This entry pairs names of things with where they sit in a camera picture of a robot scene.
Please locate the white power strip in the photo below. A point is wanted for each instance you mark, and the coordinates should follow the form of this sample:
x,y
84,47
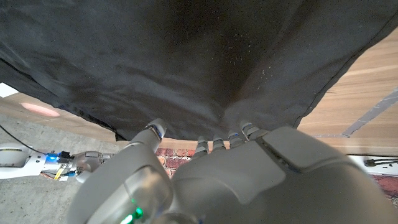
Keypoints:
x,y
382,165

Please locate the black cloth apron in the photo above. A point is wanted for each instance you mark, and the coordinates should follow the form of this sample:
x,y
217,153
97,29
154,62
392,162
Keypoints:
x,y
186,62

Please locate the pink round sticker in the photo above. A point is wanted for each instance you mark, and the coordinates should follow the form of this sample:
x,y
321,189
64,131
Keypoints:
x,y
40,109

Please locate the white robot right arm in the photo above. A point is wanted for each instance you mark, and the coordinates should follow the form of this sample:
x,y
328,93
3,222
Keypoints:
x,y
18,161

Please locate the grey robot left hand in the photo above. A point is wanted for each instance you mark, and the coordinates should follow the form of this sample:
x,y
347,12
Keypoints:
x,y
248,186

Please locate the grey tape outline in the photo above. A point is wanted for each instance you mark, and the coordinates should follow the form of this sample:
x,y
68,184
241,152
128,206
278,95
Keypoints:
x,y
373,113

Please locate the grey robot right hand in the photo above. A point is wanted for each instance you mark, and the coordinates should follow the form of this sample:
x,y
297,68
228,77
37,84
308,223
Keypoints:
x,y
91,160

